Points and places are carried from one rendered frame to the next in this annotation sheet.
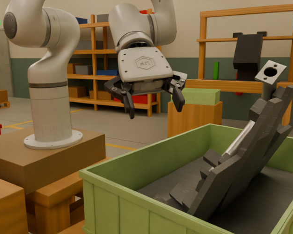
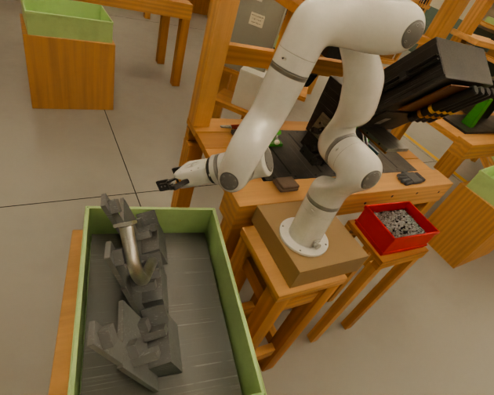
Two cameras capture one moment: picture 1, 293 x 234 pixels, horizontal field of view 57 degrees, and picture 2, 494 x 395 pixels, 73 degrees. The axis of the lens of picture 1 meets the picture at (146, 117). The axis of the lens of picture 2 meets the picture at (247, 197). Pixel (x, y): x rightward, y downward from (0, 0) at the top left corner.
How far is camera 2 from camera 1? 1.28 m
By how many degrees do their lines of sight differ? 97
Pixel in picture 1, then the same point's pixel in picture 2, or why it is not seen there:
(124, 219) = (171, 221)
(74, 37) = (339, 178)
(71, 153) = (274, 240)
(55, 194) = (243, 232)
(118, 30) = not seen: hidden behind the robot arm
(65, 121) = (297, 226)
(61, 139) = (289, 233)
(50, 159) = (265, 223)
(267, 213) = (112, 308)
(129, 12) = not seen: hidden behind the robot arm
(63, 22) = (340, 157)
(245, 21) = not seen: outside the picture
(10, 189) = (241, 202)
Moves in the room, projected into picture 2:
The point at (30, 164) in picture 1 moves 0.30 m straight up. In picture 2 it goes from (259, 209) to (286, 146)
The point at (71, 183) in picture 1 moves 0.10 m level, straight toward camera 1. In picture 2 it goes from (251, 243) to (227, 233)
